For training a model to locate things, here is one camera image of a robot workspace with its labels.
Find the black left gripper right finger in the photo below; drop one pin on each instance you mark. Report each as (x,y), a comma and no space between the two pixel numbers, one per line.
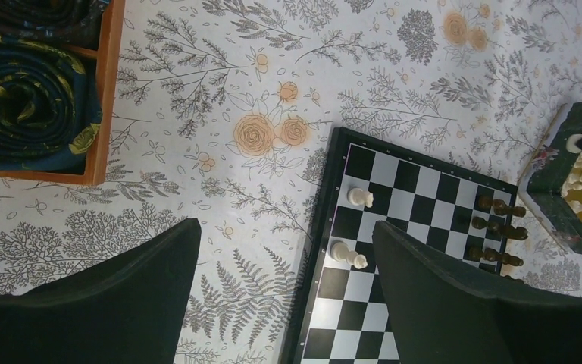
(443,310)

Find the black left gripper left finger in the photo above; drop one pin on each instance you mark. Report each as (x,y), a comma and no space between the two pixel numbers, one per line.
(127,309)

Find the gold metal tin box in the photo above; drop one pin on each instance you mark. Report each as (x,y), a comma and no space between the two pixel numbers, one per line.
(551,185)

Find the white chess piece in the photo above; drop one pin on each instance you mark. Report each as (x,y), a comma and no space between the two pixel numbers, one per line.
(341,252)
(359,197)

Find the black white chess board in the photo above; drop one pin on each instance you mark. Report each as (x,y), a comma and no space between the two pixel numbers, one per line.
(341,315)

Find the dark chess pieces row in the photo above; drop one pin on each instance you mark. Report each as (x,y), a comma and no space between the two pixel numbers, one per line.
(504,230)

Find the floral white table mat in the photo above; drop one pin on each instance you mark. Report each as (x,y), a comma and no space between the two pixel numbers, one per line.
(224,111)

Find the dark rolled cloth in tray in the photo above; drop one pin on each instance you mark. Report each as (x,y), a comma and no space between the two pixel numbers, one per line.
(50,113)

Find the orange wooden divided tray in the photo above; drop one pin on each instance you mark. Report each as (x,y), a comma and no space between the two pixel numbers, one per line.
(105,57)

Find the dark rolled cloth corner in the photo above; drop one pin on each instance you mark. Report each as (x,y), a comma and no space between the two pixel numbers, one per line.
(75,22)

